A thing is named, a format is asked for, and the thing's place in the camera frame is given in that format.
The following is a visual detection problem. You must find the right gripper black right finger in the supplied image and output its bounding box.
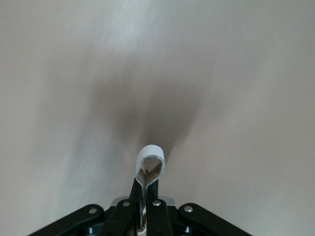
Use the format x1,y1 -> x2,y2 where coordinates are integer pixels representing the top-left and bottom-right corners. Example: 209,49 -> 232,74
146,178 -> 254,236

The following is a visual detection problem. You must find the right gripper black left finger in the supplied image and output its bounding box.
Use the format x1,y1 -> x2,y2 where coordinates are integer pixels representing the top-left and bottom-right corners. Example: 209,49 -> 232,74
27,179 -> 143,236

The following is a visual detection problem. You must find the white crushed tape core ring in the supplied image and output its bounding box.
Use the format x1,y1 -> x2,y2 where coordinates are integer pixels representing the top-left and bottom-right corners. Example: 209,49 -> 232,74
134,145 -> 165,233

